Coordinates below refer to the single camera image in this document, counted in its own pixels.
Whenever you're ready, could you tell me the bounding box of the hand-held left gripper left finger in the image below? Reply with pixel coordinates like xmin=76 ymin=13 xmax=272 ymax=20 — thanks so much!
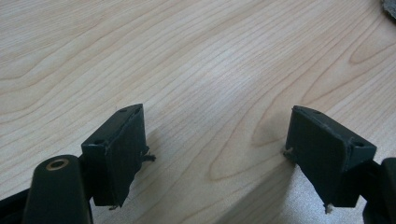
xmin=80 ymin=103 xmax=157 ymax=210

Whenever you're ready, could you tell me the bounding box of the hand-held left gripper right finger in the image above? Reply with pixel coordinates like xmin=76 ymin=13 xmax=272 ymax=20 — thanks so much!
xmin=282 ymin=105 xmax=377 ymax=215

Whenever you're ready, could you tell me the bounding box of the grey cloth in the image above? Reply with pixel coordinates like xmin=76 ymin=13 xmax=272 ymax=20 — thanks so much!
xmin=381 ymin=0 xmax=396 ymax=20

